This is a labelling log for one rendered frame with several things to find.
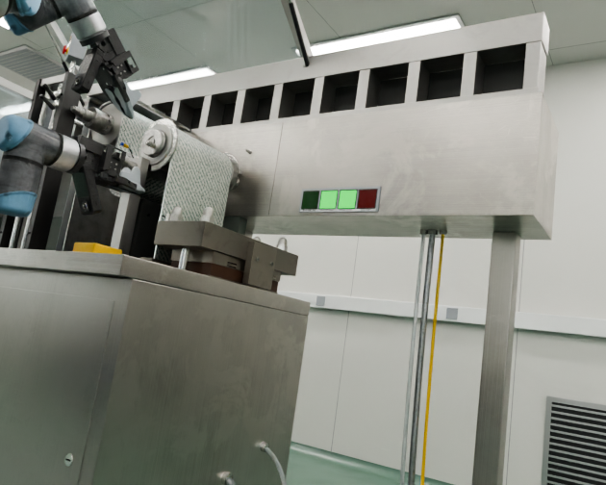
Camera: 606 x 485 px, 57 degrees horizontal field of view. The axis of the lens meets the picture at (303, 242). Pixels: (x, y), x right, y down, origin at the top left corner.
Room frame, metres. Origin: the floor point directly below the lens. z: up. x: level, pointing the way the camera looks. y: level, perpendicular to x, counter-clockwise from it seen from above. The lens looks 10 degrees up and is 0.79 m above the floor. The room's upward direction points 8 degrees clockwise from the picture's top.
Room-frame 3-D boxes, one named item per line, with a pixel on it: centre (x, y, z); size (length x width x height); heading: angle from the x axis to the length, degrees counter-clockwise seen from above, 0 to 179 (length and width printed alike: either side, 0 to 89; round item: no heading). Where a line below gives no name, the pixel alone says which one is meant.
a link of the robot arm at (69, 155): (1.15, 0.54, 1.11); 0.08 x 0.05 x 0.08; 56
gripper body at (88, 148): (1.22, 0.49, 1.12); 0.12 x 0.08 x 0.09; 146
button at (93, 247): (1.15, 0.42, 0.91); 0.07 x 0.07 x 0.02; 56
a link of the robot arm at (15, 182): (1.09, 0.60, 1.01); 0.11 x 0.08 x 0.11; 93
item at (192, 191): (1.50, 0.31, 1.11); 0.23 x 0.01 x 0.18; 146
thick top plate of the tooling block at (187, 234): (1.47, 0.18, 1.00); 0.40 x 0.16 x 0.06; 146
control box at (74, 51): (1.76, 0.87, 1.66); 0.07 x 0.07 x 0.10; 32
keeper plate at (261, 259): (1.43, 0.10, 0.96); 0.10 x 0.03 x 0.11; 146
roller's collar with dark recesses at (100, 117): (1.55, 0.64, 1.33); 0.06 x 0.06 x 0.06; 56
